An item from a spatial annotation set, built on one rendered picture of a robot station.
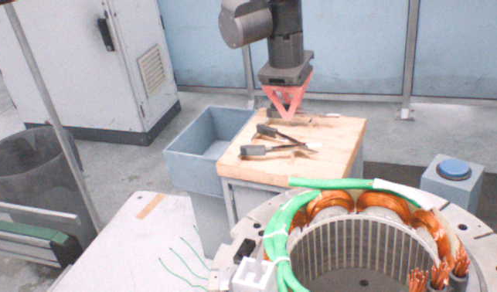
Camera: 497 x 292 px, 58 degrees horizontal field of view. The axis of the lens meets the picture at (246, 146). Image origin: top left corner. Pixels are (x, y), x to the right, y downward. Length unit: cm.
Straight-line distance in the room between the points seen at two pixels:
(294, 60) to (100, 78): 219
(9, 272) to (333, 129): 190
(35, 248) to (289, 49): 82
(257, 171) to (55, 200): 142
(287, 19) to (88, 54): 218
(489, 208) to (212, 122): 164
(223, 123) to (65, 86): 219
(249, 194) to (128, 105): 210
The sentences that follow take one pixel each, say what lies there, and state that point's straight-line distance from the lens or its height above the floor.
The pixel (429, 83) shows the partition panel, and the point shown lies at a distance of 286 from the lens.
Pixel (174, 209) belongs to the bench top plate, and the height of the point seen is 78.
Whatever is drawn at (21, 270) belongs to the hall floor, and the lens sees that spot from 238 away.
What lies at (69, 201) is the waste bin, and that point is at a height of 34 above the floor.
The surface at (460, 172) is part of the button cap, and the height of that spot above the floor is 104.
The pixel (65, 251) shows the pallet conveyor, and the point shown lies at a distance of 118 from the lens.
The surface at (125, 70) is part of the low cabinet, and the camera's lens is 269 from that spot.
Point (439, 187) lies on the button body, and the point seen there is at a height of 102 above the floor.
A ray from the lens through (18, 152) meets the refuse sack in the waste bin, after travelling 225.
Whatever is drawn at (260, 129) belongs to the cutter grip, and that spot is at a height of 109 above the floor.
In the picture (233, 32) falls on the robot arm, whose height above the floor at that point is 126.
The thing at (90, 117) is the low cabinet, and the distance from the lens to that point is 303.
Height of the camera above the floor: 147
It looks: 33 degrees down
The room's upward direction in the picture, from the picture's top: 8 degrees counter-clockwise
